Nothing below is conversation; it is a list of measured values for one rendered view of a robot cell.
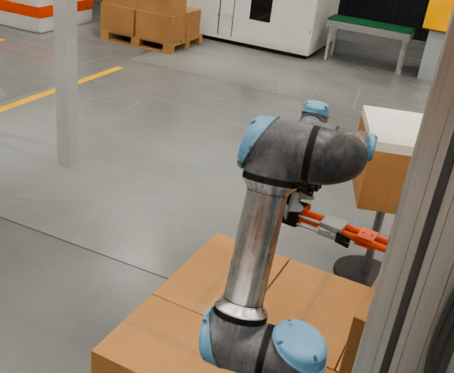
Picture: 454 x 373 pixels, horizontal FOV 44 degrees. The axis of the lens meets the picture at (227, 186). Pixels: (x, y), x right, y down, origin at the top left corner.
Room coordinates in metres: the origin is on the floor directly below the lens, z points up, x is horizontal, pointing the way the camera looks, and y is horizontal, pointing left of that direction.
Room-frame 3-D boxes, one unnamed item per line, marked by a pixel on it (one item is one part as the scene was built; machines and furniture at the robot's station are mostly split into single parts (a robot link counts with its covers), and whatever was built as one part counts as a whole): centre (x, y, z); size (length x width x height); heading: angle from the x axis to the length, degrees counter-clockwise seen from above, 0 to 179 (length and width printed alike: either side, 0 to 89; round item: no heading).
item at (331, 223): (1.49, -0.33, 1.19); 0.07 x 0.07 x 0.04; 63
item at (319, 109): (1.53, -0.22, 1.50); 0.09 x 0.08 x 0.11; 165
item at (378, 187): (3.03, -0.94, 0.82); 0.60 x 0.40 x 0.40; 175
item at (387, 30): (8.83, -1.86, 0.32); 1.25 x 0.50 x 0.64; 69
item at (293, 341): (0.90, -0.18, 1.20); 0.13 x 0.12 x 0.14; 75
